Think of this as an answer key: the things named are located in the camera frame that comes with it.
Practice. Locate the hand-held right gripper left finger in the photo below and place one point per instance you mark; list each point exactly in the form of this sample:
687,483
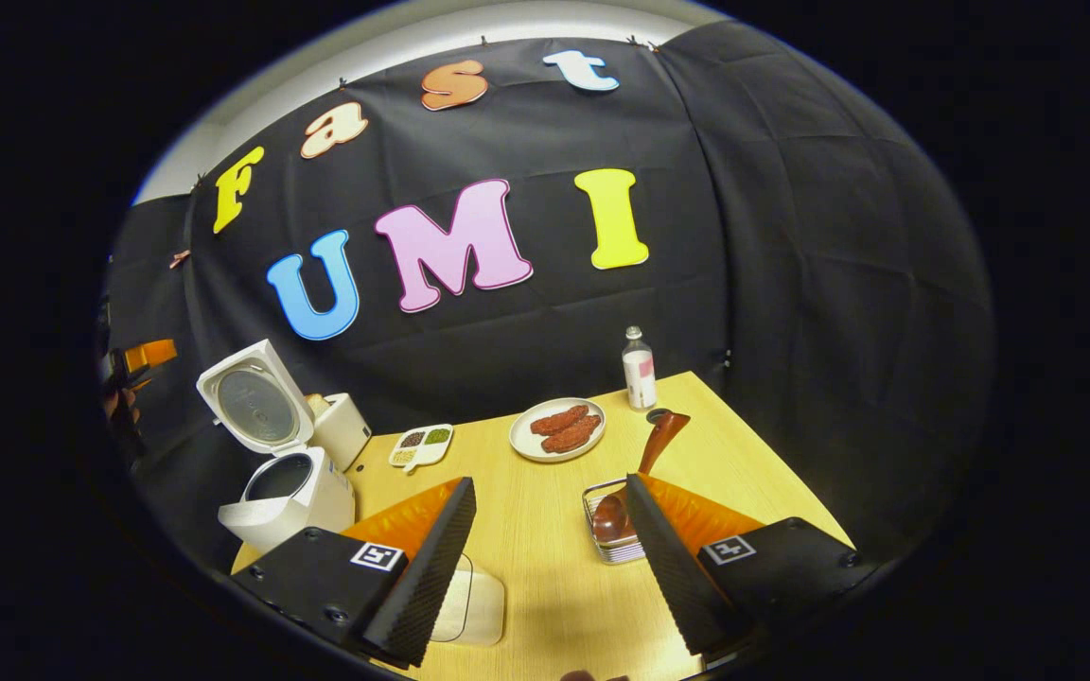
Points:
427,577

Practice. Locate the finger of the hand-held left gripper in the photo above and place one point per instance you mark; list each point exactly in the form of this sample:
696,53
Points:
152,356

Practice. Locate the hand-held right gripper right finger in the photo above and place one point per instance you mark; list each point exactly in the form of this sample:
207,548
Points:
673,567

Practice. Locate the brown wooden spoon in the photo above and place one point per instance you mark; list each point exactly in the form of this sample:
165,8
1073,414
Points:
663,435

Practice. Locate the white rice cooker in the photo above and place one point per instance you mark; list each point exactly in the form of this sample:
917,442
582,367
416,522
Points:
304,492

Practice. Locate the translucent white square tray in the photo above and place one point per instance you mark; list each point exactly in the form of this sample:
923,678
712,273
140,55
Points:
481,605

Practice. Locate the copper backdrop clip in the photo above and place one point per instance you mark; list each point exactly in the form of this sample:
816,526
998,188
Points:
180,259

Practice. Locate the white divided bean dish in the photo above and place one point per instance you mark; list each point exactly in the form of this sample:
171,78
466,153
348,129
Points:
420,459

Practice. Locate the white toaster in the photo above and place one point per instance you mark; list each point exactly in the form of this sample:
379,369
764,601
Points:
346,435

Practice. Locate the red meat piece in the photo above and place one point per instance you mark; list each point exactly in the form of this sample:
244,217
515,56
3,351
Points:
559,419
571,436

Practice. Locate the white round plate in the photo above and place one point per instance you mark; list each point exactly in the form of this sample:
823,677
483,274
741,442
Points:
524,443

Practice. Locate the toasted bread slice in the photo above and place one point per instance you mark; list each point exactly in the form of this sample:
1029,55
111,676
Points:
318,405

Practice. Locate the small pink label bottle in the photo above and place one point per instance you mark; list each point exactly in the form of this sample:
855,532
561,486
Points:
640,378

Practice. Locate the black backdrop cloth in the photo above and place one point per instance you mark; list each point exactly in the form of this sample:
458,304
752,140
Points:
791,284

